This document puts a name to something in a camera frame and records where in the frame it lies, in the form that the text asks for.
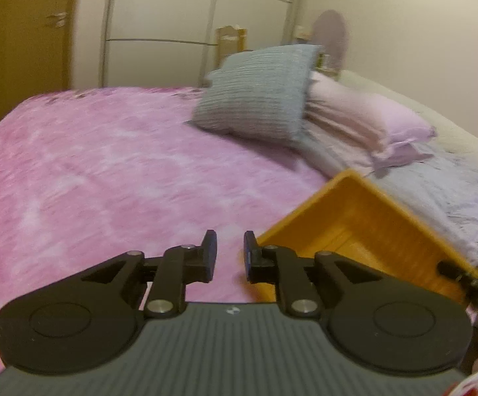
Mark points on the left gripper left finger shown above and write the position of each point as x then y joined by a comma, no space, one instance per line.
171,273

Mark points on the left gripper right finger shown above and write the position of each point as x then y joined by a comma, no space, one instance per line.
280,266

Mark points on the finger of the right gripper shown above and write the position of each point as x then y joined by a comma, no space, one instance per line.
455,273

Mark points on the brown wooden door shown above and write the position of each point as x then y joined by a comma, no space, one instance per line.
35,49

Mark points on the upper pink pillow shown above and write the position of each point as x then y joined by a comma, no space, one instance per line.
378,123

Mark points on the pink floral blanket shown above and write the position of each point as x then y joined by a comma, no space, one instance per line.
88,175

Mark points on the pink pillow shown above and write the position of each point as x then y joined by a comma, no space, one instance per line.
378,123
331,152

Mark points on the striped duvet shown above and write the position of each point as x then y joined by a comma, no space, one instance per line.
443,191

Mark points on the small wooden headboard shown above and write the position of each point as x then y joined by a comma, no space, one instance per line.
229,40

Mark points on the orange plastic tray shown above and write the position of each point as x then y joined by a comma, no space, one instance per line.
352,217

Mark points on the mauve covered chair back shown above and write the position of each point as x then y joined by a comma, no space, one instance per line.
330,34

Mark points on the lower pink pillow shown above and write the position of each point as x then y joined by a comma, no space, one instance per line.
331,152

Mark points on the grey checked cushion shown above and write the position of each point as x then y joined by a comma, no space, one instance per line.
259,94

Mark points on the white sliding wardrobe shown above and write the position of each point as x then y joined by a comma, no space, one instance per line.
153,43

